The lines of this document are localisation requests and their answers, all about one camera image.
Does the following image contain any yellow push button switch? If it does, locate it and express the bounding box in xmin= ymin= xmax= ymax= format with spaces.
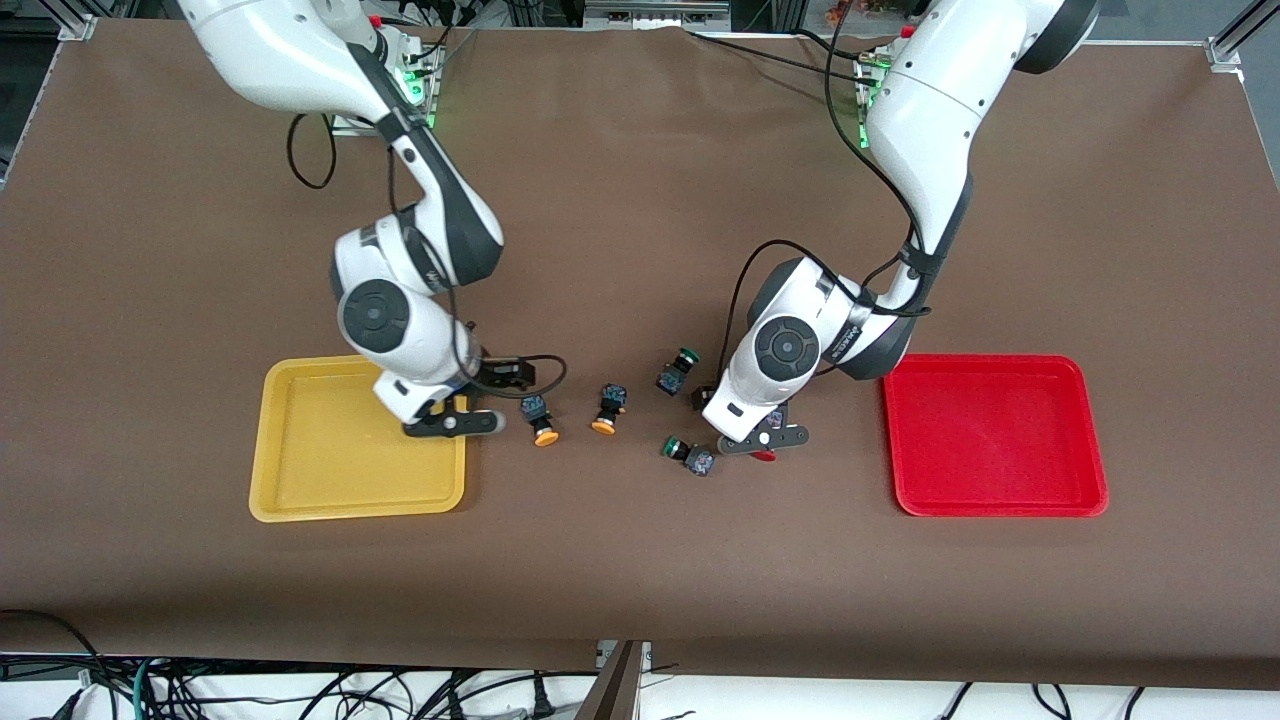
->
xmin=520 ymin=393 xmax=560 ymax=447
xmin=591 ymin=383 xmax=628 ymax=436

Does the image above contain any red push button switch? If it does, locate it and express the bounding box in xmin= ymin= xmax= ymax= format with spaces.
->
xmin=750 ymin=408 xmax=789 ymax=463

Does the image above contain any yellow plastic tray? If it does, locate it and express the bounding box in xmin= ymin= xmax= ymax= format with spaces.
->
xmin=248 ymin=355 xmax=469 ymax=523

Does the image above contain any brown table mat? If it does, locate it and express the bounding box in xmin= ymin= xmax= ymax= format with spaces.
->
xmin=0 ymin=20 xmax=1280 ymax=691

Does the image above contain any red plastic tray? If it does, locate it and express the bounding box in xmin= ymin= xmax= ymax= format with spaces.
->
xmin=881 ymin=354 xmax=1109 ymax=518

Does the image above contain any grey metal rack box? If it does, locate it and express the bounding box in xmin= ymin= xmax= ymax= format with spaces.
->
xmin=583 ymin=0 xmax=733 ymax=33

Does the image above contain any green push button switch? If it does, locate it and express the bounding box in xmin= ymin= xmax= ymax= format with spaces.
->
xmin=662 ymin=436 xmax=716 ymax=478
xmin=657 ymin=347 xmax=701 ymax=396

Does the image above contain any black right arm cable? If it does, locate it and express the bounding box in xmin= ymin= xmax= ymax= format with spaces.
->
xmin=440 ymin=300 xmax=569 ymax=401

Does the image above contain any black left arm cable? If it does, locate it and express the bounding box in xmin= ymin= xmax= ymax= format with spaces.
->
xmin=722 ymin=0 xmax=941 ymax=386

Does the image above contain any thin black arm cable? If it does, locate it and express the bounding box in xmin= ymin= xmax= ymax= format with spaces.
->
xmin=287 ymin=112 xmax=338 ymax=191

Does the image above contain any aluminium profile post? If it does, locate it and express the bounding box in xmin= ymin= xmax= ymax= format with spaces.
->
xmin=578 ymin=640 xmax=653 ymax=720

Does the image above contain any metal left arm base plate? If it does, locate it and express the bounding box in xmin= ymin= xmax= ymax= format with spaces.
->
xmin=855 ymin=50 xmax=886 ymax=151

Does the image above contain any green cable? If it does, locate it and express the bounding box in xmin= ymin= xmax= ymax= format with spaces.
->
xmin=132 ymin=655 xmax=161 ymax=720

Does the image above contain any aluminium frame profile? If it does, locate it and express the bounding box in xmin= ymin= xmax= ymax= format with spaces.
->
xmin=1215 ymin=0 xmax=1280 ymax=61

